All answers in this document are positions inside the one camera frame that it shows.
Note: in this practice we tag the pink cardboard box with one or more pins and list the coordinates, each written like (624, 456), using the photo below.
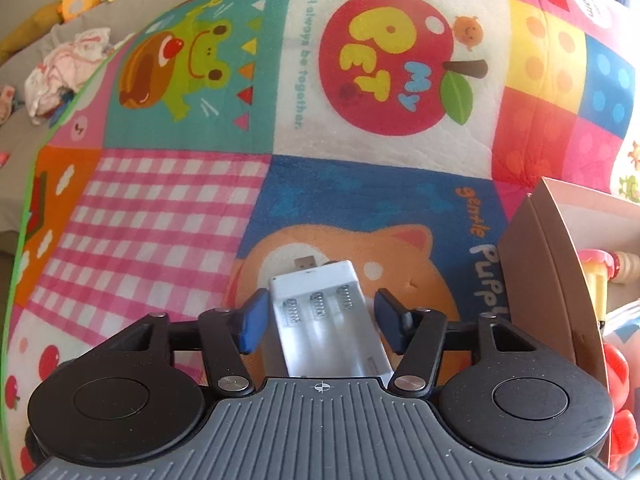
(545, 280)

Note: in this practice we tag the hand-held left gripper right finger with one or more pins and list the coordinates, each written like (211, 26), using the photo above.
(392, 320)

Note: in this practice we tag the long yellow plush toy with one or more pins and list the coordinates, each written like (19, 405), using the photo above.
(30, 35)

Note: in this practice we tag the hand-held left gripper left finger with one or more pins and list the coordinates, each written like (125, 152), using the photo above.
(254, 322)

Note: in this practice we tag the small pink toy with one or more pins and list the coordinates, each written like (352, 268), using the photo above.
(6, 105)

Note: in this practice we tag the white battery charger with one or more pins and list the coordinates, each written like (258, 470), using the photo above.
(325, 325)

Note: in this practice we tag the colourful cartoon play mat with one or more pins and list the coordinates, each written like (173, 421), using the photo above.
(250, 135)

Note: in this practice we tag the pink white crumpled cloth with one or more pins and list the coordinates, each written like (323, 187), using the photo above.
(70, 70)

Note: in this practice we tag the blue white face mask packet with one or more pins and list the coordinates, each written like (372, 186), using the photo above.
(622, 322)

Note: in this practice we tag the red plastic toy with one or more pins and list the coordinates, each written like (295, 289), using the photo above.
(616, 395)

